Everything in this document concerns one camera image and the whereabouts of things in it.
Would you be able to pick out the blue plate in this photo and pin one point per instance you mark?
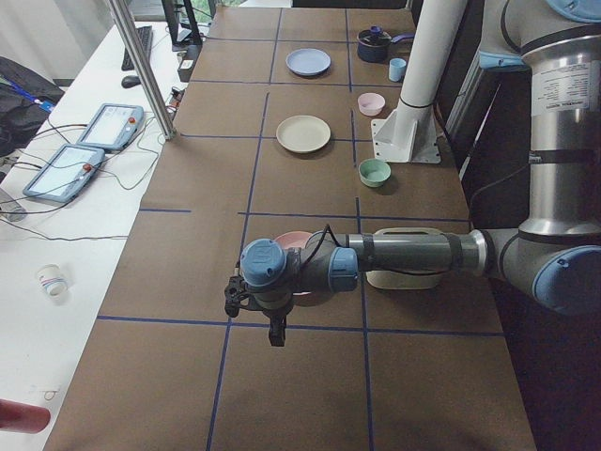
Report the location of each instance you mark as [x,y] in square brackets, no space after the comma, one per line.
[308,62]

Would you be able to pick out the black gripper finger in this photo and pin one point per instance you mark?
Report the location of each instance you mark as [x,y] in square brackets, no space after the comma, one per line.
[277,331]

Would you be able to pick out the pink bowl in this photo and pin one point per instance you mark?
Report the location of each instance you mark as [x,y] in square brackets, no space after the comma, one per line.
[371,104]

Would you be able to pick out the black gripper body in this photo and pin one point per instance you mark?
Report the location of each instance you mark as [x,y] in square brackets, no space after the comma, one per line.
[276,315]

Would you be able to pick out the near teach pendant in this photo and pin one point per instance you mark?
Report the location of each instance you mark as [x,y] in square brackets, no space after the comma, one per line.
[65,175]

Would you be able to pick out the dark blue pot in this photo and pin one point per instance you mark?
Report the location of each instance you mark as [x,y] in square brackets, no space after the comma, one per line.
[374,43]

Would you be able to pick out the cream toaster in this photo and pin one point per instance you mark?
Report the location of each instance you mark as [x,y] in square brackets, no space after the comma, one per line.
[406,279]

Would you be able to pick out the red cylinder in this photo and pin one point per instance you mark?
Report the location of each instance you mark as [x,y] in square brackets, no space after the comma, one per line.
[23,418]

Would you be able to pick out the light blue cup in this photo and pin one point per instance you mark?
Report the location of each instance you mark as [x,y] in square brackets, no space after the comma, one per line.
[397,69]

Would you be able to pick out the aluminium frame post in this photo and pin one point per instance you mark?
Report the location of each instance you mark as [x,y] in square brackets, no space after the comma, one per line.
[127,30]

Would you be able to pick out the paper cup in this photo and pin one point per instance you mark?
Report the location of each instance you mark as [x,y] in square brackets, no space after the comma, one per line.
[53,282]

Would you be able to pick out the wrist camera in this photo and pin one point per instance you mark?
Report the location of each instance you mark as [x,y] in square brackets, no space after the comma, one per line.
[237,297]

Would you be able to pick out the black bag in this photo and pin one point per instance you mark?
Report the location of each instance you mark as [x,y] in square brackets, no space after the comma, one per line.
[23,91]

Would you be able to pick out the teach pendant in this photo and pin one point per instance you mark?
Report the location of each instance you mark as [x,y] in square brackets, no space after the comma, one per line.
[65,175]
[113,127]

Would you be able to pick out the pink plate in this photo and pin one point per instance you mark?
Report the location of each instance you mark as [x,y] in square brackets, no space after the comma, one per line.
[293,239]

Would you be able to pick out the white mounting column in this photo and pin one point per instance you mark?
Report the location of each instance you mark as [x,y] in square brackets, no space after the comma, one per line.
[408,134]

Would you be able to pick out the far teach pendant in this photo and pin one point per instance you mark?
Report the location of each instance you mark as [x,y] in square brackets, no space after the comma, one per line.
[113,127]

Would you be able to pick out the cream plate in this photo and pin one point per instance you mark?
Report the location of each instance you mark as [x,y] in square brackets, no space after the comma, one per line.
[303,134]

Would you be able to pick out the green bowl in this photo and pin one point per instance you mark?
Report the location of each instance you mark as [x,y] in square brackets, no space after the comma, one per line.
[374,172]

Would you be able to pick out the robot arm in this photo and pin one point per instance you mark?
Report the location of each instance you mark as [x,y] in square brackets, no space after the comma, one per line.
[554,255]

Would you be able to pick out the black computer mouse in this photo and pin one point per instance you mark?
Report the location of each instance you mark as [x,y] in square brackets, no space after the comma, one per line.
[130,81]

